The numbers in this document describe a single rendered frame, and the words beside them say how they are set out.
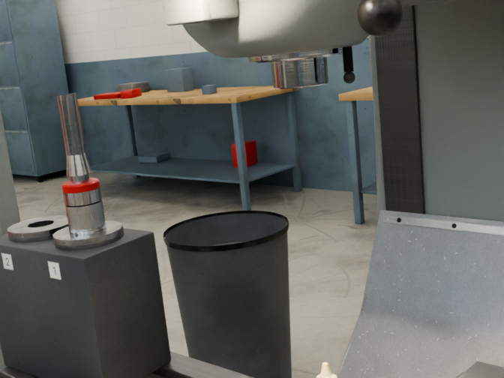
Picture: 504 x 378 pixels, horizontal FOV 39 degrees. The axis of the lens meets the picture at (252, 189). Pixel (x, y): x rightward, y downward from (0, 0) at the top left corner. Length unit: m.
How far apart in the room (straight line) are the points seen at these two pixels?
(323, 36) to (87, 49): 7.42
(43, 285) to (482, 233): 0.57
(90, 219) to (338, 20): 0.49
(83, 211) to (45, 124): 7.01
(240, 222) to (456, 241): 1.99
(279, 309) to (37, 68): 5.65
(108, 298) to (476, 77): 0.54
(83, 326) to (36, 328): 0.10
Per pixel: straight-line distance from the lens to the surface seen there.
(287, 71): 0.60
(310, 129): 5.93
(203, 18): 0.51
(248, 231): 2.91
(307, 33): 0.54
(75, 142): 0.92
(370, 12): 0.48
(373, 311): 1.03
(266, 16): 0.53
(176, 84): 6.45
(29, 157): 7.93
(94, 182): 0.93
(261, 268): 2.54
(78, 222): 0.93
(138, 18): 7.25
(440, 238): 1.00
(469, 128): 0.97
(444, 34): 0.97
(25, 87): 7.82
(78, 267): 0.89
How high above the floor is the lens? 1.33
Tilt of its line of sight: 12 degrees down
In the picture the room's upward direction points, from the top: 6 degrees counter-clockwise
